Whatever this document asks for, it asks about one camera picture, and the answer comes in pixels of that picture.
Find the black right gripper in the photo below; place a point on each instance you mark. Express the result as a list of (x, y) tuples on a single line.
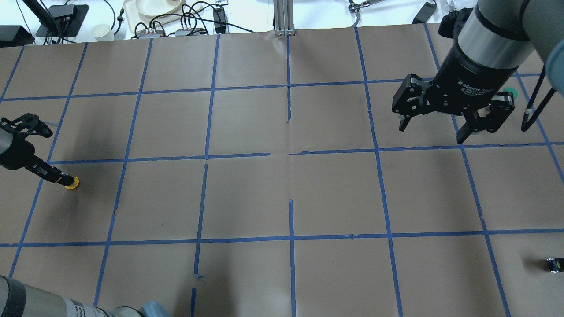
[(476, 75)]

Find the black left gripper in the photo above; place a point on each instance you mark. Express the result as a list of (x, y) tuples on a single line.
[(17, 155)]

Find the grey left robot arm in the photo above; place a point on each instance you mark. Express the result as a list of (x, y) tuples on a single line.
[(210, 204)]

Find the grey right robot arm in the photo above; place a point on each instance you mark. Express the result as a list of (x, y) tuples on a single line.
[(490, 42)]

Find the green push button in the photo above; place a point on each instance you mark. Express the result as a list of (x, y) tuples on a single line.
[(503, 100)]

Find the black power adapter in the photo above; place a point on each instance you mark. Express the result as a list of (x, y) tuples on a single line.
[(425, 12)]

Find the white paper cup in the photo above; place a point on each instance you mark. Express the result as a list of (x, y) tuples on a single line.
[(102, 32)]

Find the beige tray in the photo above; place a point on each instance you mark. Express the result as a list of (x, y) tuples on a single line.
[(137, 11)]

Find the beige plate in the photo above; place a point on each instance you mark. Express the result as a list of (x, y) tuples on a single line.
[(153, 8)]

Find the small black connector block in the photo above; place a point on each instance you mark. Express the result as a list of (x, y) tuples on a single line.
[(555, 265)]

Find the black camera stand base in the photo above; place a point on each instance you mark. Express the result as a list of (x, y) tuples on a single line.
[(60, 21)]

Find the aluminium frame post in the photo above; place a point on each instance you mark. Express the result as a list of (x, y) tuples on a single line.
[(283, 18)]

